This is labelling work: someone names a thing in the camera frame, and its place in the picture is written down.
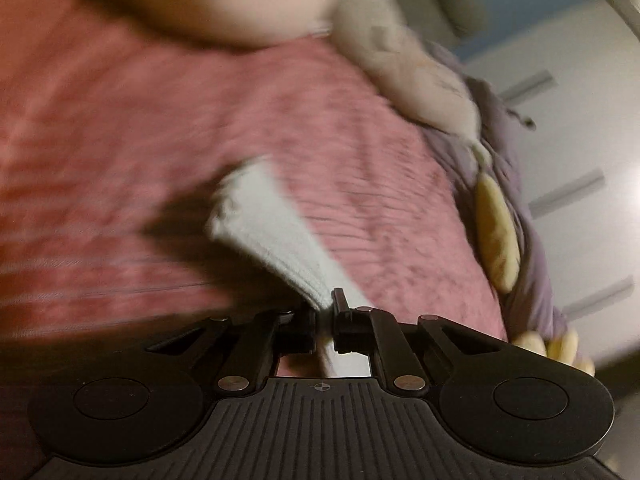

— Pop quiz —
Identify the white knit garment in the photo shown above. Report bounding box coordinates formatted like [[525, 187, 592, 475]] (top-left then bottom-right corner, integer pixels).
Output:
[[205, 155, 376, 378]]

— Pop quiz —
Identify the long cream plush pillow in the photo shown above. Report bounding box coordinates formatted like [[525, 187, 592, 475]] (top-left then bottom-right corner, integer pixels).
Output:
[[331, 0, 493, 166]]

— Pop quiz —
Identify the yellow flower-shaped pillow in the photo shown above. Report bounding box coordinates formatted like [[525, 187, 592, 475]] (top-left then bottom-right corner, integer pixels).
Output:
[[514, 329, 597, 377]]

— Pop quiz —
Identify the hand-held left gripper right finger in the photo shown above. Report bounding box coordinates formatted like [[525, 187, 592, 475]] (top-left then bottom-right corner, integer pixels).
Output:
[[332, 288, 506, 395]]

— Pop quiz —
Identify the pink ribbed blanket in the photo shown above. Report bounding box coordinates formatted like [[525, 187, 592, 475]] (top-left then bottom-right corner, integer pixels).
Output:
[[0, 0, 508, 401]]

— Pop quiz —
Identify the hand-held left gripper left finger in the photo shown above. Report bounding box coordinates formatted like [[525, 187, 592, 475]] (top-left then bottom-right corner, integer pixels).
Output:
[[145, 302, 319, 395]]

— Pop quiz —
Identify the white wardrobe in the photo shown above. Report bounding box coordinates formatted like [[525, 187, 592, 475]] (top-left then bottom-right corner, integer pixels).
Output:
[[457, 0, 640, 361]]

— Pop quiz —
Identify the purple and yellow plush toy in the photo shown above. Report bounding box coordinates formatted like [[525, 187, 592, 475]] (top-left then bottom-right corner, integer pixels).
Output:
[[419, 41, 570, 347]]

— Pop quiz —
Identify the small yellow pillow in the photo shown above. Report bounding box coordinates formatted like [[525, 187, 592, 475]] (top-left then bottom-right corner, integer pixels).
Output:
[[474, 174, 522, 294]]

